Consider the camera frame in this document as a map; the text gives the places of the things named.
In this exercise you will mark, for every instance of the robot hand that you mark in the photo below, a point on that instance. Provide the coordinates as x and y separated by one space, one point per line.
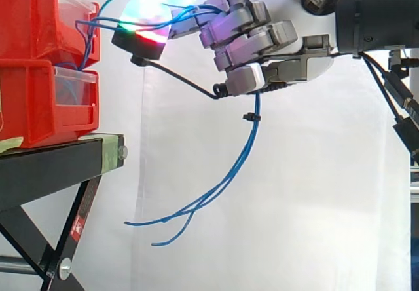
258 35

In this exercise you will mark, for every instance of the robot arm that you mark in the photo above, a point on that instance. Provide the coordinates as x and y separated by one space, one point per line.
376 12

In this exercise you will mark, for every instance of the red bin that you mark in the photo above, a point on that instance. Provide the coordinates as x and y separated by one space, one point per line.
36 15
39 104

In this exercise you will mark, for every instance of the black stand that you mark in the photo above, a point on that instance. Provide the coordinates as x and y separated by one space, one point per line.
49 186

